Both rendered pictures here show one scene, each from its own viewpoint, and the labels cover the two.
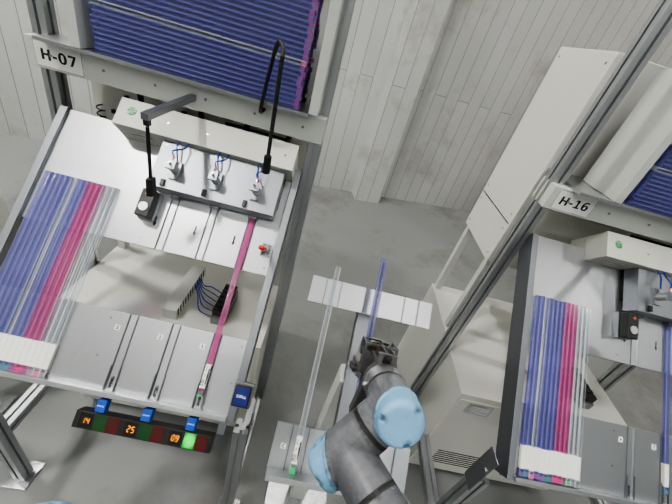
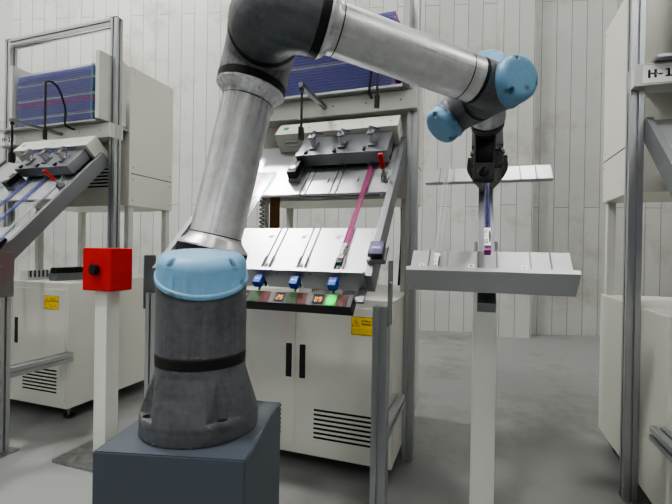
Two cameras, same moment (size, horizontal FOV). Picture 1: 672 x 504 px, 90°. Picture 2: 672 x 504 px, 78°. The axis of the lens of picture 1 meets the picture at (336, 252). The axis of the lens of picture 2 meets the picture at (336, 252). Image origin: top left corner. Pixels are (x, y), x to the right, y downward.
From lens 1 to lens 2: 1.02 m
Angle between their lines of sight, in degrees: 40
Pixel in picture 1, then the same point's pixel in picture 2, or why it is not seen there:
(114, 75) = (278, 112)
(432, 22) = (521, 145)
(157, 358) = (302, 248)
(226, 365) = (360, 245)
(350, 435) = not seen: hidden behind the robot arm
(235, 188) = (356, 144)
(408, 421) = (491, 54)
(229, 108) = (348, 106)
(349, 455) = not seen: hidden behind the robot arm
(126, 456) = not seen: hidden behind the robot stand
